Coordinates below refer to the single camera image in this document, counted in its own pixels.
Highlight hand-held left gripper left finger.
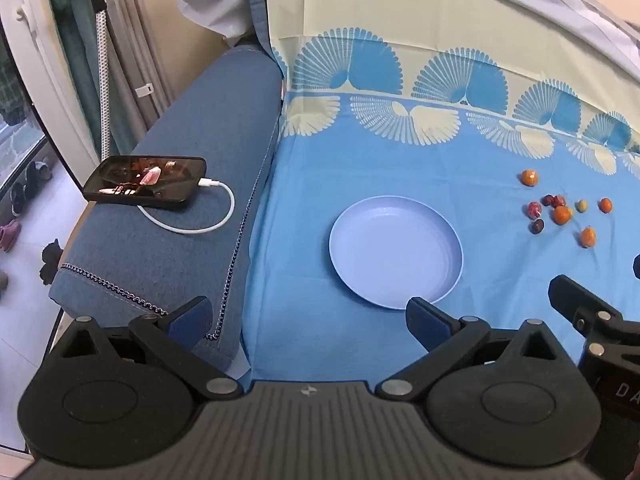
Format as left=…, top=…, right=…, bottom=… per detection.
left=48, top=296, right=244, bottom=403

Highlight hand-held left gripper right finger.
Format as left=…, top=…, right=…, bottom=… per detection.
left=375, top=297, right=574, bottom=403

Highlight light blue plate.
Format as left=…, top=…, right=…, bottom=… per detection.
left=328, top=196, right=464, bottom=311

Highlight black smartphone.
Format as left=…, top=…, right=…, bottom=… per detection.
left=82, top=156, right=207, bottom=209

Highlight dark cloth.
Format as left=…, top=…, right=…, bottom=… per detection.
left=39, top=240, right=64, bottom=287

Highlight blue fan-print bed sheet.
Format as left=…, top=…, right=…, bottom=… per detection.
left=240, top=0, right=640, bottom=396

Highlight pink slipper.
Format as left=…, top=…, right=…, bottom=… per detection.
left=0, top=220, right=22, bottom=252

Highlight dark slipper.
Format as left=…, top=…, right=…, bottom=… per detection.
left=10, top=182, right=29, bottom=218

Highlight grey slipper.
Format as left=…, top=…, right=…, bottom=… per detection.
left=26, top=160, right=53, bottom=184

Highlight black white braided pole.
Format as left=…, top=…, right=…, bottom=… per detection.
left=82, top=0, right=115, bottom=159

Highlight green curtain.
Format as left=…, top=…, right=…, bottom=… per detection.
left=47, top=0, right=132, bottom=161

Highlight white charging cable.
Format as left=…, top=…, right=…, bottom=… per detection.
left=137, top=178, right=236, bottom=235

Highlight white door frame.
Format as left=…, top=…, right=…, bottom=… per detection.
left=0, top=0, right=121, bottom=196

